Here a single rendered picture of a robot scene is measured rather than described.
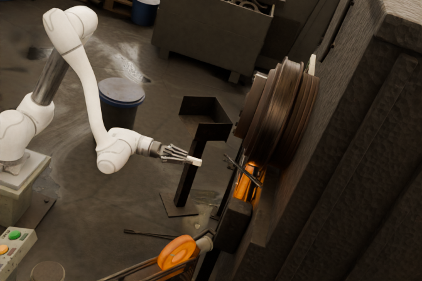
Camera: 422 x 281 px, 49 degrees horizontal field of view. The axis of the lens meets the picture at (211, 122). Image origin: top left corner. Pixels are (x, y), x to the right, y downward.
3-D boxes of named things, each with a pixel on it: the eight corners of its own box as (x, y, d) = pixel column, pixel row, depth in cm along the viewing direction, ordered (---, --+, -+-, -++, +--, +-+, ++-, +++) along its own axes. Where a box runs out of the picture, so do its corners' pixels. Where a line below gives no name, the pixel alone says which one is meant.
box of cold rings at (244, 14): (254, 55, 518) (279, -12, 476) (247, 88, 448) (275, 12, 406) (167, 26, 517) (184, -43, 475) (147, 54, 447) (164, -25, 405)
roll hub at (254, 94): (250, 118, 207) (271, 64, 192) (239, 152, 183) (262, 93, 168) (238, 114, 207) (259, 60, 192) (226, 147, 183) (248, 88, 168)
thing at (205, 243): (210, 254, 181) (215, 243, 178) (193, 261, 174) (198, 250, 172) (200, 243, 184) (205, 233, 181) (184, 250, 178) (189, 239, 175)
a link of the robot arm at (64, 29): (76, 47, 189) (91, 37, 201) (52, 7, 184) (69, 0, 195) (53, 59, 194) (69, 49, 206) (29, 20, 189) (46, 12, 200)
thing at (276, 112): (267, 132, 219) (304, 45, 194) (252, 193, 180) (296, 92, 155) (254, 128, 220) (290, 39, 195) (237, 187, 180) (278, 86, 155)
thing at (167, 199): (186, 186, 306) (215, 96, 267) (199, 216, 287) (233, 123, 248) (157, 188, 297) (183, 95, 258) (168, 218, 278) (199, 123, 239)
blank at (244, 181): (255, 161, 211) (248, 159, 211) (250, 178, 197) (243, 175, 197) (244, 187, 218) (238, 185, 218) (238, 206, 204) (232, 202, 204)
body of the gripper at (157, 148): (153, 150, 215) (172, 155, 214) (147, 160, 208) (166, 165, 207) (155, 137, 211) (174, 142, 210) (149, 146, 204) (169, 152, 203)
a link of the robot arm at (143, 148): (135, 158, 209) (147, 162, 208) (137, 142, 204) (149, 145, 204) (142, 147, 217) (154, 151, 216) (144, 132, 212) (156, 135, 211)
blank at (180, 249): (175, 273, 173) (170, 267, 175) (203, 243, 173) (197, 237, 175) (154, 271, 160) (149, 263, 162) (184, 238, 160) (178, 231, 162)
